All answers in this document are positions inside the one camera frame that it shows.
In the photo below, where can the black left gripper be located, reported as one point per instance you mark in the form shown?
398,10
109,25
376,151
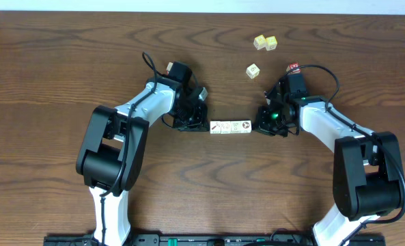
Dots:
195,119

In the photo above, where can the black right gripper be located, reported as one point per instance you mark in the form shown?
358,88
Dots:
262,124

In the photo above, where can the wooden block hammer print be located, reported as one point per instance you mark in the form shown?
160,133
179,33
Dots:
215,127

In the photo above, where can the wooden block soccer ball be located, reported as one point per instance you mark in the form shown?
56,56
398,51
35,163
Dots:
246,126

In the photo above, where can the wooden block number eight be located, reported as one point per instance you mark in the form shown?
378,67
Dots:
225,127

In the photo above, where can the wooden block hourglass print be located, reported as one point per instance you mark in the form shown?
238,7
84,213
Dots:
235,127

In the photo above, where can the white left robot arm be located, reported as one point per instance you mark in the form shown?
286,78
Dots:
113,148

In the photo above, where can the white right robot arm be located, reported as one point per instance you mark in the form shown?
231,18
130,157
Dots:
368,178

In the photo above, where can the wooden block red side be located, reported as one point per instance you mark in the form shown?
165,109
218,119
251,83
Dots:
169,67

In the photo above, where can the wooden block red letter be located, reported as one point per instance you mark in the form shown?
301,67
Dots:
293,68

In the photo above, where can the wooden block brown print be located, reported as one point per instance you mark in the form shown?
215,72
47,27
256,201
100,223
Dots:
252,71

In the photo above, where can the yellow block right of pair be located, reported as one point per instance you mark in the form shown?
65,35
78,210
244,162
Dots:
271,43

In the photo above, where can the yellow block of pair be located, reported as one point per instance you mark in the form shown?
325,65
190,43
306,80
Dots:
259,42
271,43

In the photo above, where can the yellow block left of pair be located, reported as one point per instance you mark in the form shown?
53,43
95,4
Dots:
259,42

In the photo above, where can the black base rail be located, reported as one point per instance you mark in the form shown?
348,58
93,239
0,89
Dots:
176,240

